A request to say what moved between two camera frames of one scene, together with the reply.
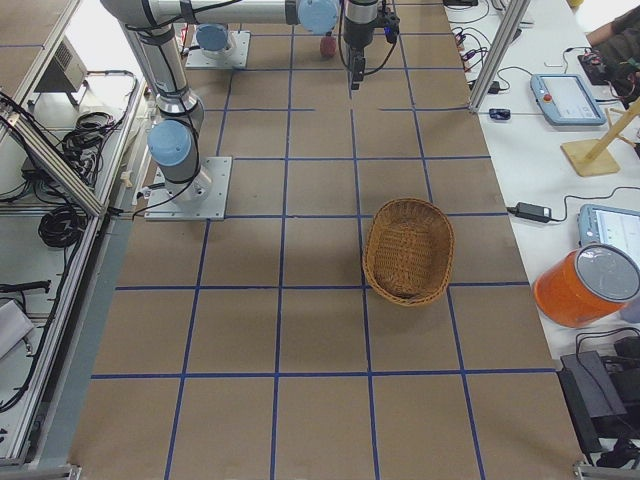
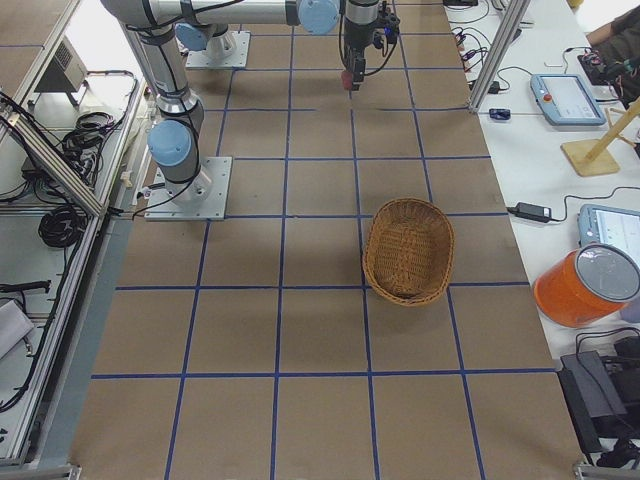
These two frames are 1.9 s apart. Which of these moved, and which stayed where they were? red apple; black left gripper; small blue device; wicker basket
Moved: red apple
Stayed: black left gripper; wicker basket; small blue device
